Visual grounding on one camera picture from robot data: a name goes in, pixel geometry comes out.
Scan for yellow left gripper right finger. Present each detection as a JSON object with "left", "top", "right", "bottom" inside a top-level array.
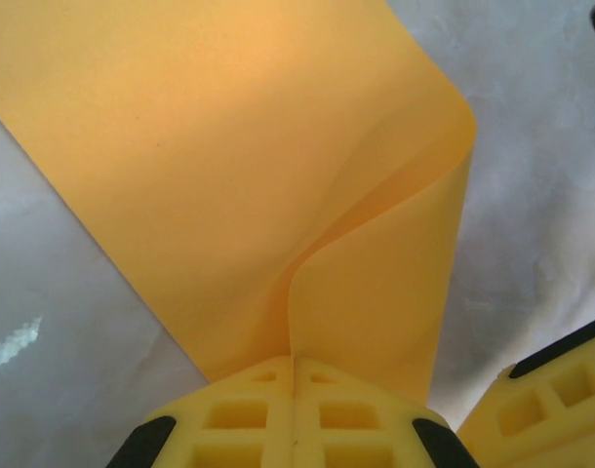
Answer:
[{"left": 293, "top": 355, "right": 469, "bottom": 468}]

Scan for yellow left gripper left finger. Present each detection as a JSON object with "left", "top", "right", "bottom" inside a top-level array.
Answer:
[{"left": 112, "top": 355, "right": 295, "bottom": 468}]

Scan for yellow cloth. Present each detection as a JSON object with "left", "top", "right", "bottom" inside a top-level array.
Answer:
[{"left": 0, "top": 0, "right": 478, "bottom": 406}]

